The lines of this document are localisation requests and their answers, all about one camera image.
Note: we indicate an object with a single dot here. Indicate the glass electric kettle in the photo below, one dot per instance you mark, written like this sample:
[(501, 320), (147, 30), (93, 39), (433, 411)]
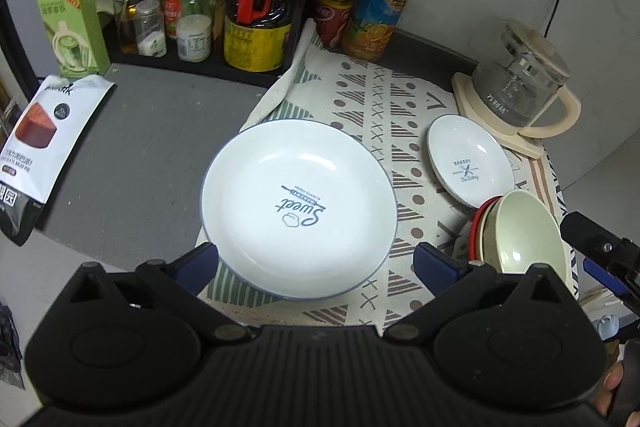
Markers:
[(522, 79)]

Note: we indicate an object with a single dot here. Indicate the snack pouch white black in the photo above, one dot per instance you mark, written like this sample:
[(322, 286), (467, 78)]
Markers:
[(40, 144)]

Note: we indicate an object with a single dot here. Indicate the right hand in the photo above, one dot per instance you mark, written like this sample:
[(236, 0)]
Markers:
[(604, 396)]

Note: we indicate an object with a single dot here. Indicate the large pale green bowl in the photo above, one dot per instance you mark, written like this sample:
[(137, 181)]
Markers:
[(492, 249)]

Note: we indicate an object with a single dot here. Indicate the white cap jar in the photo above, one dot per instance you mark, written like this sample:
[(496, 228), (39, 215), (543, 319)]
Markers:
[(193, 37)]

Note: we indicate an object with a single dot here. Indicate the lower red soda can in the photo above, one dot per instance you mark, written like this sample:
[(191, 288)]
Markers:
[(331, 20)]

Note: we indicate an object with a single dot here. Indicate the large white plate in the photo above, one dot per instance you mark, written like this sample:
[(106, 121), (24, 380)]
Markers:
[(298, 209)]

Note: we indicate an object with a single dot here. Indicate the green product box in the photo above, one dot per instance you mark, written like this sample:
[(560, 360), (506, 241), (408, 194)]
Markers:
[(75, 33)]

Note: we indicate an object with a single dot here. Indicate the white plate blue print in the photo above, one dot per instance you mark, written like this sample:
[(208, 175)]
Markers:
[(469, 163)]

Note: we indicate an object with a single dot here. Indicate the black kitchen rack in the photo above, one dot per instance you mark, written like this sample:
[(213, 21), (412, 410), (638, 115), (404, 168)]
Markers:
[(21, 19)]

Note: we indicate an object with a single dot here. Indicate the small spice shaker jar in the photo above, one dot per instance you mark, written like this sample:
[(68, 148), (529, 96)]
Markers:
[(150, 29)]

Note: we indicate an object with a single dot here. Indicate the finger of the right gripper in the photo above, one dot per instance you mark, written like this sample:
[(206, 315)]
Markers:
[(624, 286), (598, 244)]

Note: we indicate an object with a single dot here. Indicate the red and black bowl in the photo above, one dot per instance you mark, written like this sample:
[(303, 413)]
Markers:
[(476, 247)]

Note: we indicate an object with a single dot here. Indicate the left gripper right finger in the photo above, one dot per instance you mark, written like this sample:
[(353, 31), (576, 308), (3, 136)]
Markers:
[(457, 290)]

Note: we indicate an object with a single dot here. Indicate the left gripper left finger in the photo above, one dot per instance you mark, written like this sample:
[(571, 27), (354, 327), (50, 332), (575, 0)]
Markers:
[(176, 286)]

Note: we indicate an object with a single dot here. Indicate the cream kettle base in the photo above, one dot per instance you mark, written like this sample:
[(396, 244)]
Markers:
[(471, 106)]

